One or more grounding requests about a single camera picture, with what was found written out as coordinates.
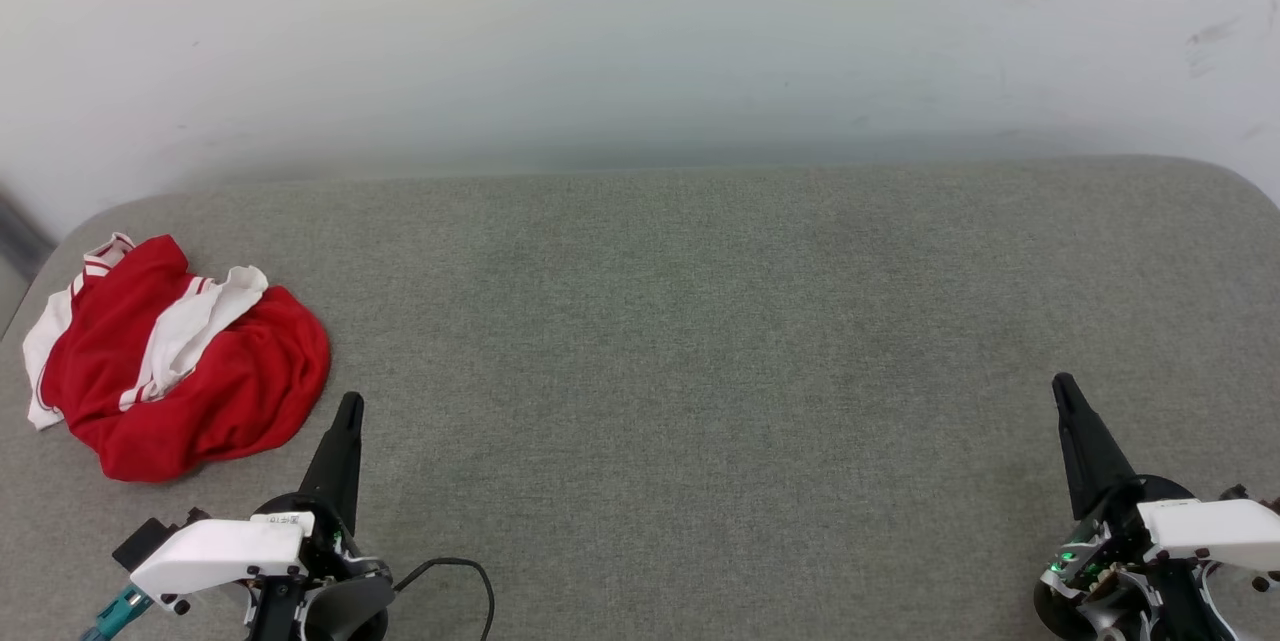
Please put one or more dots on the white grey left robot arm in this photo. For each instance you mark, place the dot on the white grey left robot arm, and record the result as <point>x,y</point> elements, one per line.
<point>345,613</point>

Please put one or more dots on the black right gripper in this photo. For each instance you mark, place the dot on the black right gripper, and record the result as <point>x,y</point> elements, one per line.
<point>1115,541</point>

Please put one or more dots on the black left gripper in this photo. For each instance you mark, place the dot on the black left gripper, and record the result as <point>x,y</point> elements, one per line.
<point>340,561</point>

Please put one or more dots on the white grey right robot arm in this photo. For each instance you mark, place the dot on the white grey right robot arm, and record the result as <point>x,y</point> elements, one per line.
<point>1185,616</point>

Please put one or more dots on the red and white t-shirt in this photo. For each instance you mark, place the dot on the red and white t-shirt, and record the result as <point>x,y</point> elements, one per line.
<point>235,391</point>

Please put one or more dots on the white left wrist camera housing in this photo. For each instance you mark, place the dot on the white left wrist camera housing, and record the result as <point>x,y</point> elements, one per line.
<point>215,553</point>

